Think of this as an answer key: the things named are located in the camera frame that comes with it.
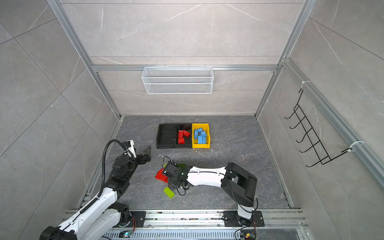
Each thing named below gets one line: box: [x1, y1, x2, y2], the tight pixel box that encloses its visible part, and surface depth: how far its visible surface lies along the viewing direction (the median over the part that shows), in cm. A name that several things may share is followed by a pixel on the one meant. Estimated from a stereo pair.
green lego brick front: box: [163, 186, 175, 199], surface depth 82 cm
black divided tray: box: [156, 123, 193, 149], surface depth 103 cm
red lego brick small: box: [178, 130, 186, 145], surface depth 106 cm
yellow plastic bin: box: [192, 123, 211, 149], surface depth 100 cm
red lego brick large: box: [183, 129, 191, 138], surface depth 107 cm
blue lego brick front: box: [197, 135, 203, 144], surface depth 103 cm
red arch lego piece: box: [155, 168, 169, 184], surface depth 88 cm
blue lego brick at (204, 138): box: [201, 131, 207, 144], surface depth 103 cm
